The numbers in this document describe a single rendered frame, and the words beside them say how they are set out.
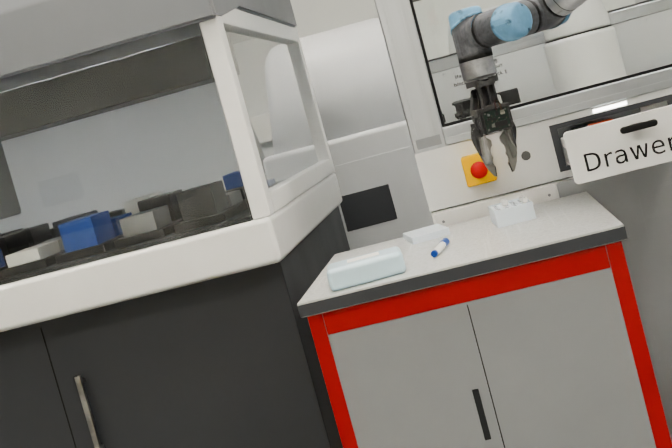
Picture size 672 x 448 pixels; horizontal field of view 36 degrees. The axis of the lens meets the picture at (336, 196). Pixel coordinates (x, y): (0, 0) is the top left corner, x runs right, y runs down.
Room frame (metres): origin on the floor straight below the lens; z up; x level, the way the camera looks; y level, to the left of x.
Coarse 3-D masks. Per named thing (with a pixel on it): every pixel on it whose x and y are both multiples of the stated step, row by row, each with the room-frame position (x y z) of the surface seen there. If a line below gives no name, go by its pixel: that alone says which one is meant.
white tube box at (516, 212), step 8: (512, 200) 2.35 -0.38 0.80; (528, 200) 2.26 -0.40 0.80; (488, 208) 2.34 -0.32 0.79; (496, 208) 2.29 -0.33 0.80; (504, 208) 2.25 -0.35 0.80; (512, 208) 2.23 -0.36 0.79; (520, 208) 2.23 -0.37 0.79; (528, 208) 2.22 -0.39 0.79; (496, 216) 2.23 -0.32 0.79; (504, 216) 2.23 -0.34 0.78; (512, 216) 2.23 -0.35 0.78; (520, 216) 2.23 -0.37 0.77; (528, 216) 2.23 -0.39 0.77; (496, 224) 2.25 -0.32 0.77; (504, 224) 2.23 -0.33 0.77; (512, 224) 2.23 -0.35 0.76
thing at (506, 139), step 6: (504, 132) 2.28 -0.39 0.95; (510, 132) 2.28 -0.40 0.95; (504, 138) 2.28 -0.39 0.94; (510, 138) 2.26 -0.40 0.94; (504, 144) 2.28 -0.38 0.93; (510, 144) 2.26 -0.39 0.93; (510, 150) 2.28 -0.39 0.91; (516, 150) 2.24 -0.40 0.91; (510, 156) 2.28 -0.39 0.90; (516, 156) 2.28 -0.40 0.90; (510, 162) 2.28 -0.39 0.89; (516, 162) 2.28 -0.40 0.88; (510, 168) 2.29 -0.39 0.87
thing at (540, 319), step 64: (448, 256) 2.03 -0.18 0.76; (512, 256) 1.90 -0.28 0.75; (576, 256) 1.90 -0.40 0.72; (320, 320) 1.97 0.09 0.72; (384, 320) 1.95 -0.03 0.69; (448, 320) 1.94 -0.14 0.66; (512, 320) 1.92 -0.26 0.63; (576, 320) 1.90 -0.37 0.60; (640, 320) 1.88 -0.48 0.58; (384, 384) 1.96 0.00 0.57; (448, 384) 1.94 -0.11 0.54; (512, 384) 1.92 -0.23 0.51; (576, 384) 1.91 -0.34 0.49; (640, 384) 1.89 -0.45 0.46
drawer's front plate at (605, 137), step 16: (656, 112) 2.11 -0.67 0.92; (592, 128) 2.13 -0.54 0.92; (608, 128) 2.13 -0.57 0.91; (656, 128) 2.11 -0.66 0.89; (576, 144) 2.14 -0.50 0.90; (592, 144) 2.13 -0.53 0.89; (608, 144) 2.13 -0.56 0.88; (624, 144) 2.12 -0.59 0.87; (640, 144) 2.12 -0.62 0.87; (656, 144) 2.11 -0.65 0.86; (576, 160) 2.14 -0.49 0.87; (592, 160) 2.13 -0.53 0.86; (608, 160) 2.13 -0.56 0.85; (640, 160) 2.12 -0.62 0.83; (656, 160) 2.11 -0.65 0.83; (576, 176) 2.14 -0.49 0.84; (592, 176) 2.13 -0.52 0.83; (608, 176) 2.13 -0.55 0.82
